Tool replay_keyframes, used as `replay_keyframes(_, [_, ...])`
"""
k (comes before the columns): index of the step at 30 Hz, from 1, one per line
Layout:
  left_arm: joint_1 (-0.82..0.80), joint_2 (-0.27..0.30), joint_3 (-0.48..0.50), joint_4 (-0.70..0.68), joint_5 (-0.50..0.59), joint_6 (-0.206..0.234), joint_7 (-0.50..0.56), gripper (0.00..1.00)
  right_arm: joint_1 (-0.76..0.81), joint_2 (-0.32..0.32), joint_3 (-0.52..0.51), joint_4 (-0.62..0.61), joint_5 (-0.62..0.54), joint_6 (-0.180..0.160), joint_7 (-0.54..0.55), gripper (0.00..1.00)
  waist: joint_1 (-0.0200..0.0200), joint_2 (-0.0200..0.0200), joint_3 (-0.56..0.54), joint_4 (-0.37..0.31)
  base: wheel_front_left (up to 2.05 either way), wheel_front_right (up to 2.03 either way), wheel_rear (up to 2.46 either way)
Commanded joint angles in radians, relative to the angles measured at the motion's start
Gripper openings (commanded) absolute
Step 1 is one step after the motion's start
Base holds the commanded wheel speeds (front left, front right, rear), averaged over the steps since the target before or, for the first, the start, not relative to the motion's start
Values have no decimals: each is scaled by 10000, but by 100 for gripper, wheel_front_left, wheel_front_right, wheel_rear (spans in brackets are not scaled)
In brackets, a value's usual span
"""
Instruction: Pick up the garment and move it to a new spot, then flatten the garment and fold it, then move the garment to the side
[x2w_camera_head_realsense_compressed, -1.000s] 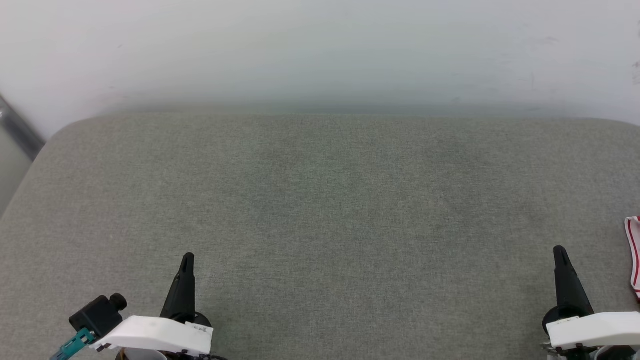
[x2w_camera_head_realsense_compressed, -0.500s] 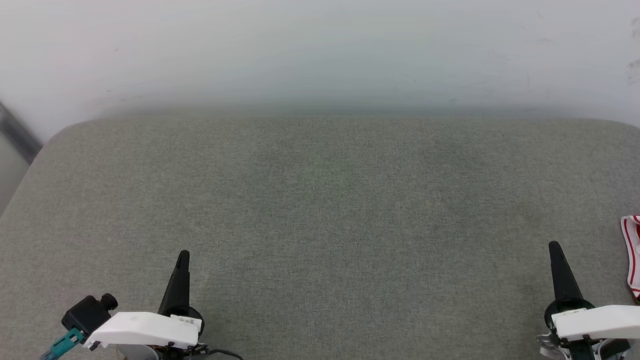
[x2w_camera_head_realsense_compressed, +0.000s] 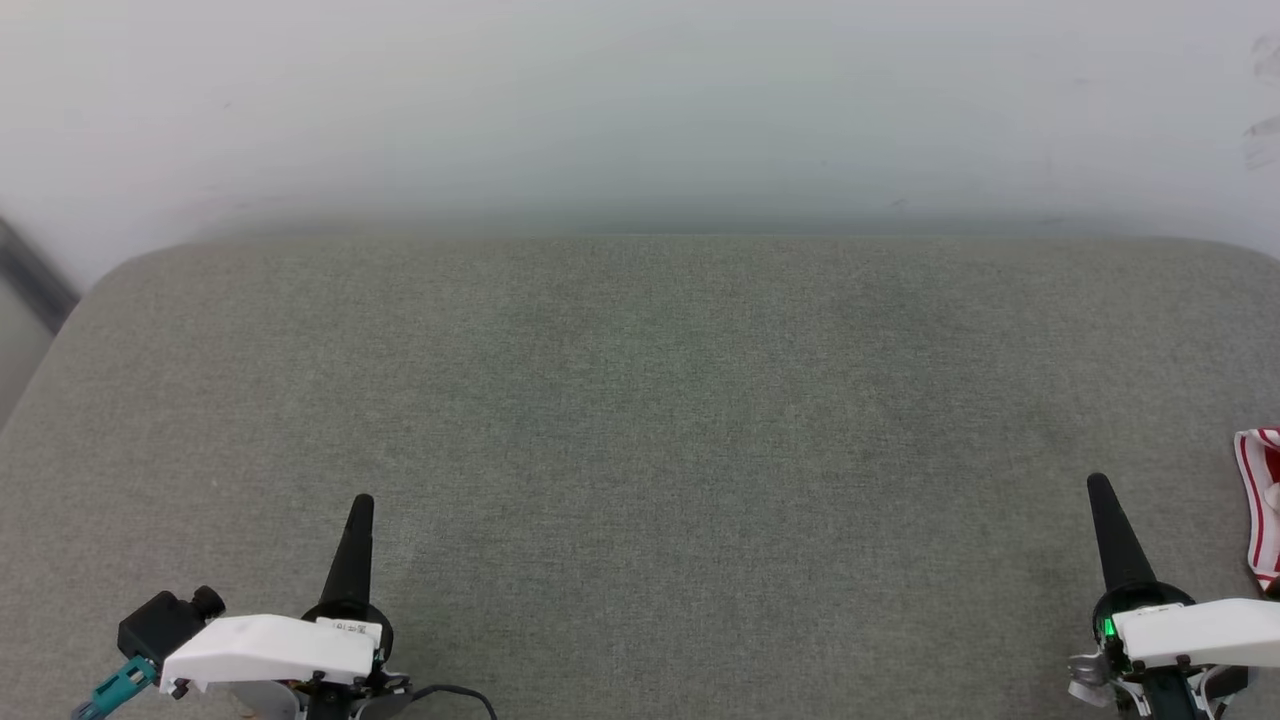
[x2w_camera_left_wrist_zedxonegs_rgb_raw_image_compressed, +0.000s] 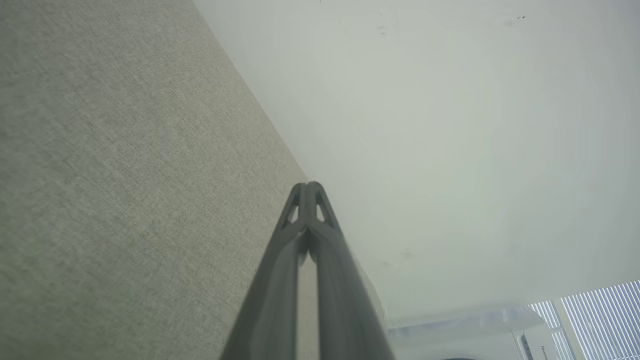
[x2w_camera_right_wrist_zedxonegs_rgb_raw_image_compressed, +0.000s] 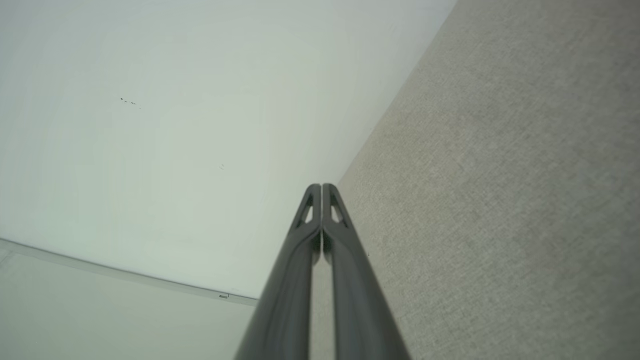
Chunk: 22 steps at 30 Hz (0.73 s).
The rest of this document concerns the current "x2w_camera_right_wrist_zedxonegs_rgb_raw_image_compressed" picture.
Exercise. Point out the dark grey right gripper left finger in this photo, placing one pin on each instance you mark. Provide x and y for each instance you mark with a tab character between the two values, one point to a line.
287	300

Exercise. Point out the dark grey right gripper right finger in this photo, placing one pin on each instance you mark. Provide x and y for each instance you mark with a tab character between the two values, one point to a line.
360	310

